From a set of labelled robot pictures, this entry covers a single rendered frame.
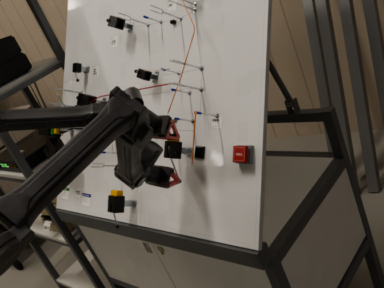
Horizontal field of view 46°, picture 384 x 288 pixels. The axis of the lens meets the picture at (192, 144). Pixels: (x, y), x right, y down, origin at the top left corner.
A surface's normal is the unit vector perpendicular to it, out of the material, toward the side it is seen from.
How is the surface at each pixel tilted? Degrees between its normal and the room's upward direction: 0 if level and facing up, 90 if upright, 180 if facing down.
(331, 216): 90
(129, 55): 54
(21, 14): 90
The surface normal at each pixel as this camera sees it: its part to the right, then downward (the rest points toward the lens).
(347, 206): 0.71, 0.00
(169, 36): -0.70, -0.06
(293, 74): -0.50, 0.54
